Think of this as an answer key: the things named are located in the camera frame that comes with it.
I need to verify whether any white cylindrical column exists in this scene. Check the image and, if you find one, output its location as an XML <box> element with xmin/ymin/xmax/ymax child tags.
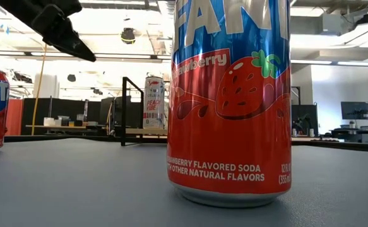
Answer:
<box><xmin>33</xmin><ymin>73</ymin><xmax>60</xmax><ymax>99</ymax></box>

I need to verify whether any dark wall monitor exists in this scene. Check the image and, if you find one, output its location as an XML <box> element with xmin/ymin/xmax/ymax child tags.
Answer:
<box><xmin>340</xmin><ymin>101</ymin><xmax>368</xmax><ymax>120</ymax></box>

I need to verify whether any wooden shelf with black frame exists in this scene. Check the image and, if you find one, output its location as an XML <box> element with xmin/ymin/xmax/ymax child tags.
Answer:
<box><xmin>121</xmin><ymin>76</ymin><xmax>301</xmax><ymax>148</ymax></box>

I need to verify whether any grey container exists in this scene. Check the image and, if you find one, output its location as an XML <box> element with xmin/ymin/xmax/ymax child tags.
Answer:
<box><xmin>57</xmin><ymin>115</ymin><xmax>71</xmax><ymax>127</ymax></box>

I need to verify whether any black partition panel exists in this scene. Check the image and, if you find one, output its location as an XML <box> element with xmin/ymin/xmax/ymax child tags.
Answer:
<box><xmin>21</xmin><ymin>97</ymin><xmax>146</xmax><ymax>136</ymax></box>

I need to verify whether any yellow cable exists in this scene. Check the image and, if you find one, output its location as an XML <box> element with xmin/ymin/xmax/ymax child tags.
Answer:
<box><xmin>31</xmin><ymin>44</ymin><xmax>48</xmax><ymax>136</ymax></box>

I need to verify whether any black table edge rail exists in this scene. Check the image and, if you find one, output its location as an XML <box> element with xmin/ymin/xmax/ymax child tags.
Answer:
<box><xmin>3</xmin><ymin>134</ymin><xmax>368</xmax><ymax>154</ymax></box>

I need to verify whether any dark grey desk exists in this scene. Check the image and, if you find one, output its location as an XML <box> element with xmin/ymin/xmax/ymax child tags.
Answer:
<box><xmin>330</xmin><ymin>125</ymin><xmax>368</xmax><ymax>145</ymax></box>

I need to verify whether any wooden desk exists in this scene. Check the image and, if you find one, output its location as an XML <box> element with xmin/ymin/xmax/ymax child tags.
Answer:
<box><xmin>25</xmin><ymin>124</ymin><xmax>109</xmax><ymax>131</ymax></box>

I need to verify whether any orange partition panel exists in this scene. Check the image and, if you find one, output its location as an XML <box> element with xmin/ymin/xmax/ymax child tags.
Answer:
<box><xmin>4</xmin><ymin>98</ymin><xmax>25</xmax><ymax>136</ymax></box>

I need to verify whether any black computer monitor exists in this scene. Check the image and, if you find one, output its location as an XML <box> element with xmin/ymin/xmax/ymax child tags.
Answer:
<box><xmin>291</xmin><ymin>103</ymin><xmax>319</xmax><ymax>127</ymax></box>

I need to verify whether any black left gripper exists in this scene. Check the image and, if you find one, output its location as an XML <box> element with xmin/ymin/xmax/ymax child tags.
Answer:
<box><xmin>13</xmin><ymin>0</ymin><xmax>97</xmax><ymax>63</ymax></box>

